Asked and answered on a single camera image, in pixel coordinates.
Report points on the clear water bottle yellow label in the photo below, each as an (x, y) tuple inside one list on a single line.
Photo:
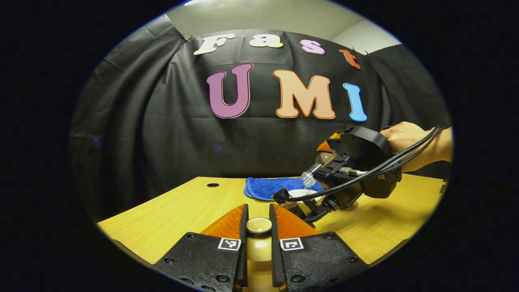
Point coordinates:
[(308, 178)]

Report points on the black backdrop cloth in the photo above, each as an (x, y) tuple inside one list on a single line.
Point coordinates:
[(162, 134)]

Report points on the beige teacup lid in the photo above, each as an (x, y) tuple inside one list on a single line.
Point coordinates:
[(259, 248)]

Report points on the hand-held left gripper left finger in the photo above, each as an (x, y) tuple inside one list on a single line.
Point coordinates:
[(202, 259)]

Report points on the blue towel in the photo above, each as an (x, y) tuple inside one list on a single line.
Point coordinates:
[(263, 187)]

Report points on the beige teacup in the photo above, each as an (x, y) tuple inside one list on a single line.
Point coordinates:
[(302, 194)]

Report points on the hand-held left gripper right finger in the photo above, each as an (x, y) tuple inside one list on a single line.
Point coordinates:
[(312, 259)]

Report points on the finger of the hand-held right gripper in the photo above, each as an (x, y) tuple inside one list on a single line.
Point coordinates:
[(330, 144)]

